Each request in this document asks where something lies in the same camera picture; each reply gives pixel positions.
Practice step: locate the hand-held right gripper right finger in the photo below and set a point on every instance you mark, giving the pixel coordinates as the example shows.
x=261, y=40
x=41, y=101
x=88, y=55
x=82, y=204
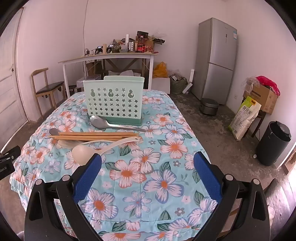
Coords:
x=205, y=173

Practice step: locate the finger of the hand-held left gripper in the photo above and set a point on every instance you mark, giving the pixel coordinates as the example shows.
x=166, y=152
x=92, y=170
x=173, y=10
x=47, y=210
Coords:
x=10, y=154

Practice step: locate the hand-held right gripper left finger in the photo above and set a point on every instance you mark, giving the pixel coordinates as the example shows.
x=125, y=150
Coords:
x=89, y=176

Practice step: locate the white plastic ladle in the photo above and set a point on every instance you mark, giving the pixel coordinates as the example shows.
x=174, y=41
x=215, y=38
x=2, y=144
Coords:
x=81, y=154

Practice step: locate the bundle of wooden chopsticks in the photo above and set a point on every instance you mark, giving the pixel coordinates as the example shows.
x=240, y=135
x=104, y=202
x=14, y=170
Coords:
x=92, y=134

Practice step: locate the small metal spoon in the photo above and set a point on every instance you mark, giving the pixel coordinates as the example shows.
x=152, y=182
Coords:
x=53, y=131

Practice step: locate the large metal spoon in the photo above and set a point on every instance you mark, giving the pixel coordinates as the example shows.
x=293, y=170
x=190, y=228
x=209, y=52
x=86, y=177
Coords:
x=98, y=121

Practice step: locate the green plastic utensil holder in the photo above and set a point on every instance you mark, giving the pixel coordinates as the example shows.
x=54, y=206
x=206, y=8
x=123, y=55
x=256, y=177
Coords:
x=111, y=99

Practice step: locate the blue floral quilt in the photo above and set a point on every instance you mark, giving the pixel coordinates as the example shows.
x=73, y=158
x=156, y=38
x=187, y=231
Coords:
x=148, y=176

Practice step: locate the white wooden door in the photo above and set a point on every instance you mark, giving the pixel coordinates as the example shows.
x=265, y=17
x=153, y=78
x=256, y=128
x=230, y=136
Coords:
x=9, y=92

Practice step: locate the grey rice cooker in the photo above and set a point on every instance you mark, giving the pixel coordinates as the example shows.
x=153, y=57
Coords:
x=209, y=106

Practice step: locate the white and yellow rice bag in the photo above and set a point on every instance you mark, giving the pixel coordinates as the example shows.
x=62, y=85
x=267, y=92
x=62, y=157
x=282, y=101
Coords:
x=244, y=118

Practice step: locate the black trash bin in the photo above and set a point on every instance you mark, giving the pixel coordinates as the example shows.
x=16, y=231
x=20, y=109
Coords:
x=274, y=143

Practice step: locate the wooden chair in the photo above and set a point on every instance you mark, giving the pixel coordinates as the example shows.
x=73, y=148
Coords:
x=49, y=87

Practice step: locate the dark wooden stool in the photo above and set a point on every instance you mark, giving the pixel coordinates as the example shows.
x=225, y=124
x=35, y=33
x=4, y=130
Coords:
x=261, y=115

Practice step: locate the white plastic strip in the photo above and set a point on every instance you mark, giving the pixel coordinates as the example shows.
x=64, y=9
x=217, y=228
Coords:
x=187, y=87

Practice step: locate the green cloth bag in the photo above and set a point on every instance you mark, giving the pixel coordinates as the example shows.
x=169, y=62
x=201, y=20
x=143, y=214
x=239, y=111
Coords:
x=178, y=85

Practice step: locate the cardboard box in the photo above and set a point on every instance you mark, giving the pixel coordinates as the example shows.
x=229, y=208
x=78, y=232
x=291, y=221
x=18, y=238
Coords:
x=263, y=98

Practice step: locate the grey storage box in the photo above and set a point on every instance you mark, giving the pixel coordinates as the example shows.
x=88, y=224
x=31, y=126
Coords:
x=89, y=81

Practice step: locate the white box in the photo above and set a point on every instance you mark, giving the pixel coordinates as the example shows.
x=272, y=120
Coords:
x=160, y=85

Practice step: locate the white sacks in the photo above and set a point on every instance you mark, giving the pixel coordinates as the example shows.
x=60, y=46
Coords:
x=124, y=73

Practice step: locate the red plastic bag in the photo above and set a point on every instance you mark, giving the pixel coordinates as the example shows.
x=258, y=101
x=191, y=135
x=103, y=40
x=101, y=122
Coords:
x=266, y=82

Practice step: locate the yellow plastic bag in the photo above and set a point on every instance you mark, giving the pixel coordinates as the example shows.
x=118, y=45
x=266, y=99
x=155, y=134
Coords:
x=160, y=70

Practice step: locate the silver fridge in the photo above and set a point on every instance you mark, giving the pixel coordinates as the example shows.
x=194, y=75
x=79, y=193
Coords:
x=215, y=58

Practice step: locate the white table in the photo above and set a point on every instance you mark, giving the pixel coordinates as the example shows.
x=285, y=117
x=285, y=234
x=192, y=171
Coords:
x=104, y=56

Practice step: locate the black charger device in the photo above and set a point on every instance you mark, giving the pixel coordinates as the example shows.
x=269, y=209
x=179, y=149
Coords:
x=98, y=49

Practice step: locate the metal canister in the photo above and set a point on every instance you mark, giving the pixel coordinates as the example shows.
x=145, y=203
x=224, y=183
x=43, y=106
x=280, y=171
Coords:
x=131, y=46

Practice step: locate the dark soda bottle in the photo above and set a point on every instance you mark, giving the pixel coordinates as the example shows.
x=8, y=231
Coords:
x=140, y=45

